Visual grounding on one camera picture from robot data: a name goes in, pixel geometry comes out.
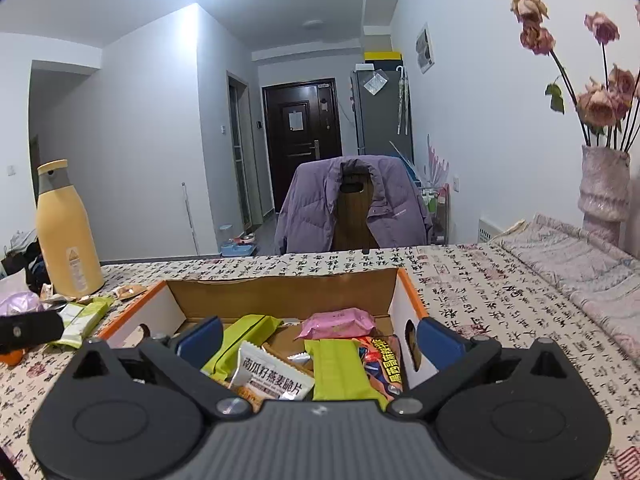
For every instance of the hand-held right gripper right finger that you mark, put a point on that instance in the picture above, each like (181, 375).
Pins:
(440, 342)

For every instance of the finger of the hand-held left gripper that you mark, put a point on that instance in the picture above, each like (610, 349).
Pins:
(35, 331)

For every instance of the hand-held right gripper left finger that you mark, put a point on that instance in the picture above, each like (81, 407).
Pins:
(200, 342)

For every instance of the lime green snack packet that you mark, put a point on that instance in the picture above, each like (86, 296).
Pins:
(340, 375)
(245, 335)

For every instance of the red snack bag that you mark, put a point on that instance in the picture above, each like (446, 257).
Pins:
(382, 365)

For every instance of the white orange snack packet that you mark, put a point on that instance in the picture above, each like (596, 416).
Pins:
(272, 377)

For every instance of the red orange cardboard box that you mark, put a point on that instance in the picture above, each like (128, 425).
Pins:
(280, 295)

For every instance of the pink snack packet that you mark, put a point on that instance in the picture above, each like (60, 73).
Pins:
(340, 324)

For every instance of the white tissue pack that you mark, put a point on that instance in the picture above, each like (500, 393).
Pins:
(19, 304)

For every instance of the small green white packet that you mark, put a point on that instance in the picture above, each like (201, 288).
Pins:
(70, 335)
(97, 307)

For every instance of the orange mandarin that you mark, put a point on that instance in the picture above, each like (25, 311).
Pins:
(11, 357)

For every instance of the small white label packet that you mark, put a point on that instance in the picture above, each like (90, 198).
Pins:
(52, 294)

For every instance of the white tissue paper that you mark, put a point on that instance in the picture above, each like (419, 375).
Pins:
(12, 280)

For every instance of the dark cloth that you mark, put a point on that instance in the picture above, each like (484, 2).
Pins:
(25, 260)

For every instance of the small brown packet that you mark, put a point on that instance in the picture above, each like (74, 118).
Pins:
(131, 290)

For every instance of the yellow thermos bottle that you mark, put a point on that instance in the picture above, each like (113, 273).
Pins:
(67, 240)

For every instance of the blue pet bowl stand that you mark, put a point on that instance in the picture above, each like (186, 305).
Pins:
(237, 246)

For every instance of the small storage rack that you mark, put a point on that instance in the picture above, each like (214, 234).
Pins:
(436, 215)

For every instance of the wooden chair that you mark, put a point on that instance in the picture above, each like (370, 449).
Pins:
(352, 220)

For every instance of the folded grey pink quilt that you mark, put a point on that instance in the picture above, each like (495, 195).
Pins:
(575, 270)

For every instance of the purple padded jacket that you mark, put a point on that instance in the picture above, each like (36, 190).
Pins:
(310, 205)

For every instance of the blue folding rack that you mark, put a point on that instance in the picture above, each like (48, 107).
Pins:
(407, 165)

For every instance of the grey interior door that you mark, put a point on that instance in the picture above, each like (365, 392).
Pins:
(239, 160)

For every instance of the dark entrance door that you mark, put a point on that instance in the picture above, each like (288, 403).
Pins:
(280, 170)

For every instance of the pink ribbed vase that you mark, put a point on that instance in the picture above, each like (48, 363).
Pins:
(602, 195)

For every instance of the grey fridge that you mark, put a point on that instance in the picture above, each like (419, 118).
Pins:
(375, 120)

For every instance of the white paper notice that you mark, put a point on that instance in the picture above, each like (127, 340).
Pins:
(296, 120)

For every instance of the folded white umbrella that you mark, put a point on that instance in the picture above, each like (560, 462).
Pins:
(403, 100)

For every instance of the clear plastic bag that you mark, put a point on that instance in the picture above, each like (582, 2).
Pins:
(375, 83)

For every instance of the bunch of dried roses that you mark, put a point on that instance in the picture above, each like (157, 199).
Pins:
(600, 105)

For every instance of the yellow black box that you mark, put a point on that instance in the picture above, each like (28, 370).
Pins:
(383, 56)

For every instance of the white wall heater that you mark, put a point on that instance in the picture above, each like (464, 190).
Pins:
(497, 230)

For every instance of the wall poster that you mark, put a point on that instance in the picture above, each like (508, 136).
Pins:
(425, 49)

